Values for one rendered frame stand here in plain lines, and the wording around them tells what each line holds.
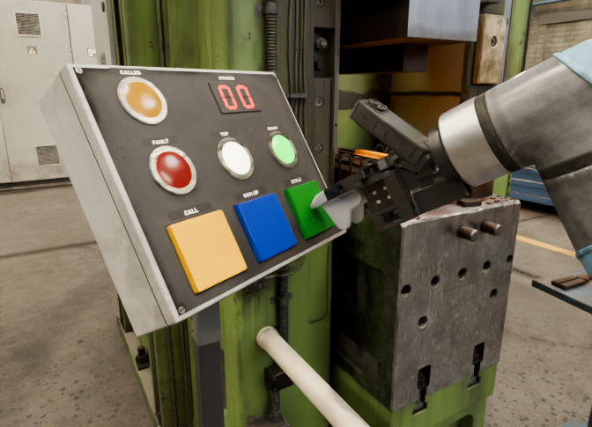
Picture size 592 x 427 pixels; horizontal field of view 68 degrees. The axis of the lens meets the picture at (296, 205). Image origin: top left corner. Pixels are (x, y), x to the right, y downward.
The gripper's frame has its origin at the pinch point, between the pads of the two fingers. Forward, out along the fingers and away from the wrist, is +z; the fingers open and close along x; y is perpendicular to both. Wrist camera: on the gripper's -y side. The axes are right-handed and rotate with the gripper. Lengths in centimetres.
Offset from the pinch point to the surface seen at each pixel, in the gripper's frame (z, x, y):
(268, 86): 2.0, 3.4, -18.9
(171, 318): 2.5, -26.9, 5.6
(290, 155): 1.6, 0.8, -7.5
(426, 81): 3, 79, -21
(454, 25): -17, 47, -22
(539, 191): 51, 417, 64
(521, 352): 38, 154, 96
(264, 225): 1.3, -10.9, 0.7
